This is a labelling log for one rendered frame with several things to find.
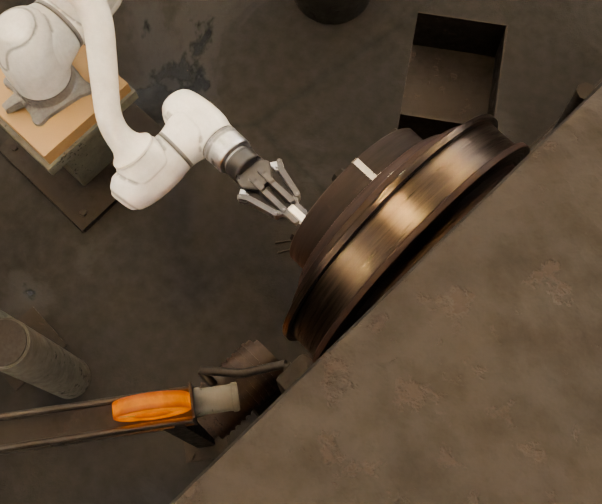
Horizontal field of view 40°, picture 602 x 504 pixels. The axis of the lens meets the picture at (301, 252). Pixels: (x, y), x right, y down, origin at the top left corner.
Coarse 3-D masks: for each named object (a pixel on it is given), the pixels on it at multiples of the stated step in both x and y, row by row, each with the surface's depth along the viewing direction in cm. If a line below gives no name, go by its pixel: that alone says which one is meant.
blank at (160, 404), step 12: (132, 396) 158; (144, 396) 158; (156, 396) 158; (168, 396) 159; (180, 396) 161; (120, 408) 159; (132, 408) 158; (144, 408) 157; (156, 408) 158; (168, 408) 160; (180, 408) 162; (120, 420) 165; (132, 420) 168; (144, 420) 170
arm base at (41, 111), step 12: (72, 72) 219; (72, 84) 218; (84, 84) 221; (12, 96) 218; (60, 96) 216; (72, 96) 219; (84, 96) 221; (12, 108) 218; (36, 108) 218; (48, 108) 218; (60, 108) 219; (36, 120) 217
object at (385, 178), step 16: (416, 144) 120; (432, 144) 115; (400, 160) 117; (384, 176) 116; (368, 192) 115; (352, 208) 116; (336, 224) 117; (320, 240) 119; (336, 240) 114; (320, 256) 115; (304, 272) 123
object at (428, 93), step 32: (416, 32) 196; (448, 32) 193; (480, 32) 191; (416, 64) 199; (448, 64) 199; (480, 64) 198; (416, 96) 195; (448, 96) 195; (480, 96) 195; (416, 128) 186; (448, 128) 183
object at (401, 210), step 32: (480, 128) 118; (416, 160) 109; (448, 160) 111; (480, 160) 113; (384, 192) 108; (416, 192) 109; (448, 192) 109; (352, 224) 109; (384, 224) 109; (416, 224) 108; (352, 256) 110; (384, 256) 108; (320, 288) 114; (352, 288) 111; (288, 320) 120; (320, 320) 116
